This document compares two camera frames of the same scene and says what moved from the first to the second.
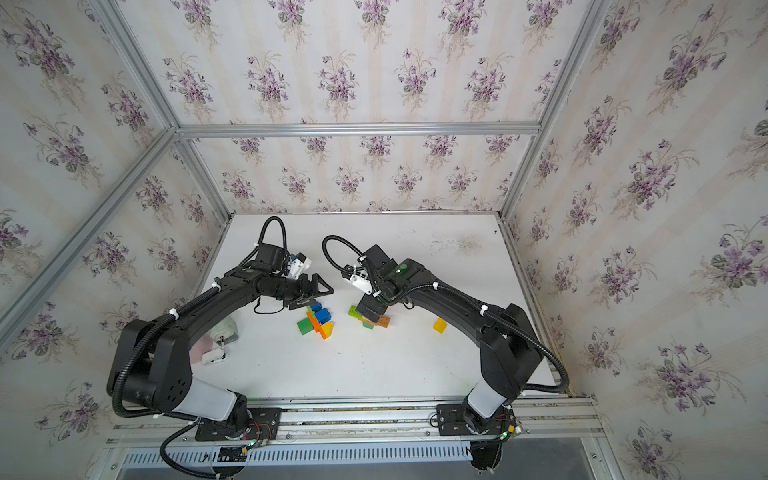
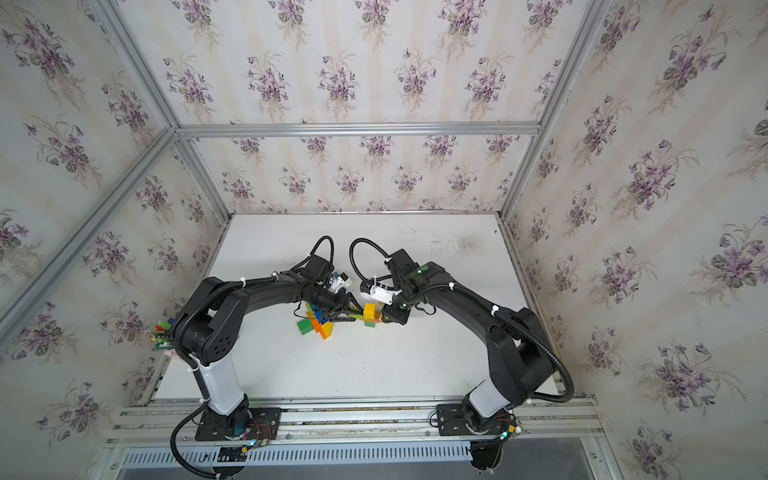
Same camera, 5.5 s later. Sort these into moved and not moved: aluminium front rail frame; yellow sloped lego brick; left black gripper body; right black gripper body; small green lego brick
Moved: left black gripper body; right black gripper body
Not moved: small green lego brick; aluminium front rail frame; yellow sloped lego brick
